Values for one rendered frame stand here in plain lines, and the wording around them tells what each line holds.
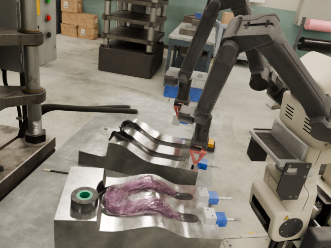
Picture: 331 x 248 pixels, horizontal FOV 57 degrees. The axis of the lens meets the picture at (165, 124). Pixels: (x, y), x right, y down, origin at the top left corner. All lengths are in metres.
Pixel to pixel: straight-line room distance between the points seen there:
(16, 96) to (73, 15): 6.53
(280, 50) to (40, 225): 0.86
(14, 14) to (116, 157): 0.75
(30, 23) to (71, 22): 6.55
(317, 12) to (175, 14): 3.08
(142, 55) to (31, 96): 3.81
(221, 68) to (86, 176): 0.57
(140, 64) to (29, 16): 3.88
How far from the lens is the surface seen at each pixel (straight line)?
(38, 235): 1.05
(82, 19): 7.77
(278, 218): 1.30
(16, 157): 1.44
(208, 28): 1.19
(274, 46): 0.77
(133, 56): 5.11
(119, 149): 1.23
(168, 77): 1.42
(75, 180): 1.06
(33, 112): 1.45
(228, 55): 0.78
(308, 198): 1.30
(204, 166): 1.24
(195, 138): 1.18
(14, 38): 1.31
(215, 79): 0.91
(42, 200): 1.17
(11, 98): 1.37
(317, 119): 0.93
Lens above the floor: 1.55
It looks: 25 degrees down
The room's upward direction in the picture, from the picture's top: 9 degrees clockwise
